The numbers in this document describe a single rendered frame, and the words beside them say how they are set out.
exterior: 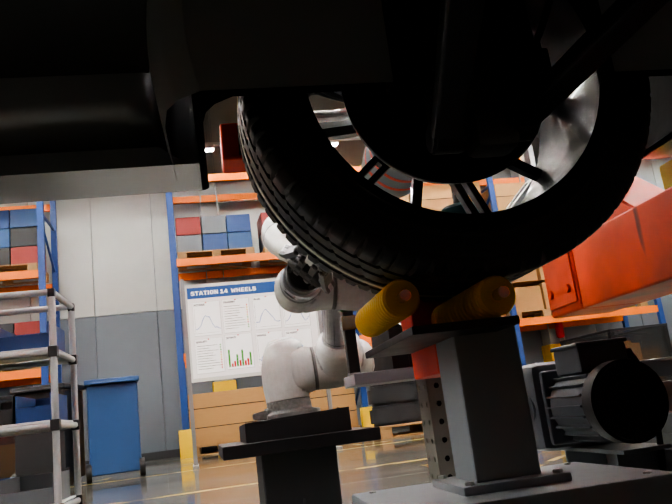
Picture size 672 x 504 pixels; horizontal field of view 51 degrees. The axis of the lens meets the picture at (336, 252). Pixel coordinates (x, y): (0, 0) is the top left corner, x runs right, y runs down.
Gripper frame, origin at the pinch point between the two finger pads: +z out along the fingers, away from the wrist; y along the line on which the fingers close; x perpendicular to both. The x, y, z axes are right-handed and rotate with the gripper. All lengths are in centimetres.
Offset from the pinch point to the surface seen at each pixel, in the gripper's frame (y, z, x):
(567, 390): -53, -8, 12
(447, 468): -58, -62, -6
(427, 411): -46, -65, 3
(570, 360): -50, -6, 17
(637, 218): -44, -1, 47
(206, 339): 70, -633, 20
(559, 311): -53, -40, 38
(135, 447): 52, -610, -104
